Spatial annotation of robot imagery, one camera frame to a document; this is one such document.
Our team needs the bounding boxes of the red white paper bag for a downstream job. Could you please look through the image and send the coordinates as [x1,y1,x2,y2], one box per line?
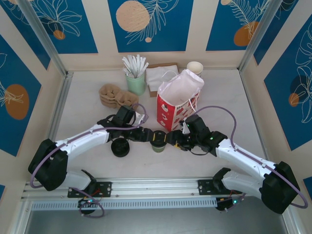
[156,69,205,134]

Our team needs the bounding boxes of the mint green straw holder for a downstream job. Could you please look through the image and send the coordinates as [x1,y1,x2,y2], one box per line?
[125,72,146,96]

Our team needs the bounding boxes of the brown cardboard napkin box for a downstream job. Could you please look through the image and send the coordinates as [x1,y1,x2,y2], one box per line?
[145,62,180,98]

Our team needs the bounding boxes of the white paper napkins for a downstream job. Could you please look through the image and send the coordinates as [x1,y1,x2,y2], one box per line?
[146,65,180,91]

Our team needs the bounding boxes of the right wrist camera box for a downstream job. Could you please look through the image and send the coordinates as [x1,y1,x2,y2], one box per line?
[179,120,190,135]

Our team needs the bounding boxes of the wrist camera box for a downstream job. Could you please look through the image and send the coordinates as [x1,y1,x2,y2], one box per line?
[133,111,149,125]
[179,120,190,135]

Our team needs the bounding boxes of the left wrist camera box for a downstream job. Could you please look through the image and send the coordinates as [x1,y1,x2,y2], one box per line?
[133,111,149,125]

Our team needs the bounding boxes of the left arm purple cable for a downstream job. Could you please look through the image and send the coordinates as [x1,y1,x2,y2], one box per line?
[30,103,149,218]

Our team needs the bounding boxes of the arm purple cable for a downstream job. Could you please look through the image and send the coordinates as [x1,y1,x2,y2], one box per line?
[30,103,149,218]
[194,105,309,213]

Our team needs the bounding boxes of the right gripper thin black cable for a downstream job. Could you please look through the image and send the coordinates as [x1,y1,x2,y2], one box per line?
[189,145,210,156]

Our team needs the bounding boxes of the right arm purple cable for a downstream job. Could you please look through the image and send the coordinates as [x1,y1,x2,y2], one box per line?
[194,105,309,213]

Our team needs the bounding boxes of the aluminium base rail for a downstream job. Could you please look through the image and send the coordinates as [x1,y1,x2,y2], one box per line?
[20,175,290,201]

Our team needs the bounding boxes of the white slotted cable duct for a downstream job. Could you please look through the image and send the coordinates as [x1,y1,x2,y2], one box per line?
[31,197,217,212]

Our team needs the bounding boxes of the aluminium frame post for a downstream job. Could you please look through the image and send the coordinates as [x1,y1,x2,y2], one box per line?
[18,0,74,78]
[237,0,281,71]

